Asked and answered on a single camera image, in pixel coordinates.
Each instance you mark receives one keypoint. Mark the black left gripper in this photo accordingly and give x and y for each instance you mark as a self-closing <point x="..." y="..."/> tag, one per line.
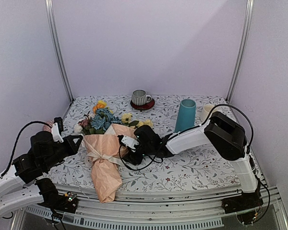
<point x="73" y="147"/>

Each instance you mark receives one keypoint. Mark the flower bouquet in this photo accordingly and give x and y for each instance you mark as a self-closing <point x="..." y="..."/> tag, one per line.
<point x="100" y="128"/>

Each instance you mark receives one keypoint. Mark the teal vase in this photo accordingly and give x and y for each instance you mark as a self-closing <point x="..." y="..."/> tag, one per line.
<point x="186" y="115"/>

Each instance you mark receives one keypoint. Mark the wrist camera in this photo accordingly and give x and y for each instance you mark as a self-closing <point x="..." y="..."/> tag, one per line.
<point x="57" y="129"/>
<point x="131" y="143"/>

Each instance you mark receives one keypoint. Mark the right aluminium frame post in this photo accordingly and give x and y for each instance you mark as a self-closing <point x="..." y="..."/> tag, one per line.
<point x="243" y="43"/>

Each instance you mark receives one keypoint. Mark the cream mug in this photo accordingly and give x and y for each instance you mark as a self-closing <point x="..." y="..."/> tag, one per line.
<point x="207" y="108"/>

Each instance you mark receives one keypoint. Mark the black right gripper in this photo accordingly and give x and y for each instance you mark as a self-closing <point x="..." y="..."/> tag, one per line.
<point x="131" y="158"/>

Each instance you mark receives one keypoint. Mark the aluminium frame post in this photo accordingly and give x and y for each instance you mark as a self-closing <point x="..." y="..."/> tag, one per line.
<point x="243" y="43"/>
<point x="57" y="49"/>

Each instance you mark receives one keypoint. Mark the cream ribbon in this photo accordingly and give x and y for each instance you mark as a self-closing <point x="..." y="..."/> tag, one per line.
<point x="93" y="155"/>

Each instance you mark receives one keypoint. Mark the left aluminium frame post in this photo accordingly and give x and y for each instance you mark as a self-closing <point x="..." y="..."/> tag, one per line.
<point x="57" y="49"/>

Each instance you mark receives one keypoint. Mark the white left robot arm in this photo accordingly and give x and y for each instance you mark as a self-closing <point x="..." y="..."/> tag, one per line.
<point x="23" y="184"/>

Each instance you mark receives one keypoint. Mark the aluminium table front rail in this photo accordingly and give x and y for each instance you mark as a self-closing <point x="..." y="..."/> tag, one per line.
<point x="184" y="210"/>

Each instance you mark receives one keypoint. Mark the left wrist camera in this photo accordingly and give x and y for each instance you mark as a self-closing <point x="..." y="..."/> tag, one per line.
<point x="57" y="129"/>

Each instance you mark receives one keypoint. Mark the striped cup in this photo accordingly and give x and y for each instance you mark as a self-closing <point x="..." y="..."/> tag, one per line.
<point x="140" y="97"/>

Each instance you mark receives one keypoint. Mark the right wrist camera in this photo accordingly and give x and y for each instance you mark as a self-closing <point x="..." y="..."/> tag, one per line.
<point x="131" y="143"/>

